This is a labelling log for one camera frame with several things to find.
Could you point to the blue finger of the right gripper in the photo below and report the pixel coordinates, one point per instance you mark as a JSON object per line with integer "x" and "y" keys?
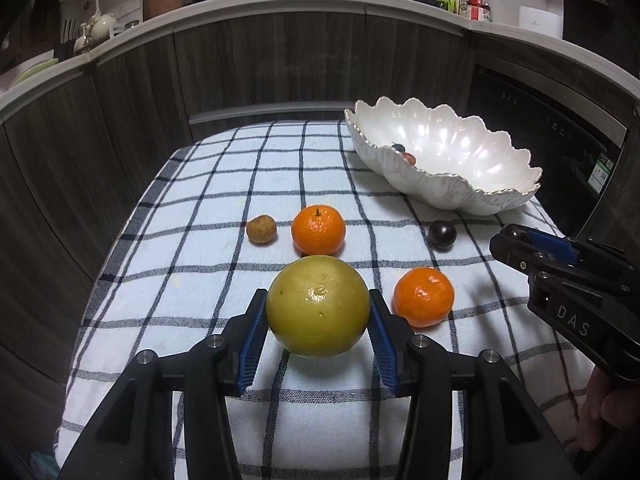
{"x": 556, "y": 248}
{"x": 512, "y": 254}

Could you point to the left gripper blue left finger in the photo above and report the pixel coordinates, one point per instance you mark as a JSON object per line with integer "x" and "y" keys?
{"x": 219, "y": 366}

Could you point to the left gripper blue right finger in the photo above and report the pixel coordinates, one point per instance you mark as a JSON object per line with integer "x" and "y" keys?
{"x": 416, "y": 367}

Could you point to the orange mandarin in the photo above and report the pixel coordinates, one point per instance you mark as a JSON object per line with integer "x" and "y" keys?
{"x": 423, "y": 297}
{"x": 318, "y": 230}

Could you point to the dark purple plum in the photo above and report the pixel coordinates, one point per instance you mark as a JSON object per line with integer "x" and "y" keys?
{"x": 442, "y": 235}

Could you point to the yellow-green round pear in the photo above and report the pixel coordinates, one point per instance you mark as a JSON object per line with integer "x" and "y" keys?
{"x": 318, "y": 307}

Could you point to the red grape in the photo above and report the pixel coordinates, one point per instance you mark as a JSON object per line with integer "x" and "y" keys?
{"x": 409, "y": 158}

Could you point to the brown longan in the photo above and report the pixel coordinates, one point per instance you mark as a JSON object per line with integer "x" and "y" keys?
{"x": 261, "y": 230}

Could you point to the person's right hand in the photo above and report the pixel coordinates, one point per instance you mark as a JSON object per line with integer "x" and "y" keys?
{"x": 605, "y": 402}

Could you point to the built-in black dishwasher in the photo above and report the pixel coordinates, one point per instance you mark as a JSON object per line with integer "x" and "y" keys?
{"x": 575, "y": 157}

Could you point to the white scalloped ceramic bowl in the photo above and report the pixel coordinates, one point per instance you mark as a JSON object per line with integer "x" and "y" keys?
{"x": 461, "y": 165}

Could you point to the blue checked white tablecloth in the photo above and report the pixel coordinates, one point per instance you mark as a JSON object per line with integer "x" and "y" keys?
{"x": 184, "y": 265}

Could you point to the white rice cooker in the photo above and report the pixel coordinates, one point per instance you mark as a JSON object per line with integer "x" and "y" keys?
{"x": 540, "y": 21}

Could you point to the black microwave oven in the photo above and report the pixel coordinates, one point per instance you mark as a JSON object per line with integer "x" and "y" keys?
{"x": 592, "y": 25}

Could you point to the green dish tub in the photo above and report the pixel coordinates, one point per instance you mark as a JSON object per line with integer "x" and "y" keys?
{"x": 34, "y": 70}

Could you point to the white teapot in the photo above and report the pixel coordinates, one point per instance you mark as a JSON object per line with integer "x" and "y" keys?
{"x": 101, "y": 25}

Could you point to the silver drawer handle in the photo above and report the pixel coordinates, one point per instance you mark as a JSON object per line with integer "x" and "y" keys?
{"x": 268, "y": 109}

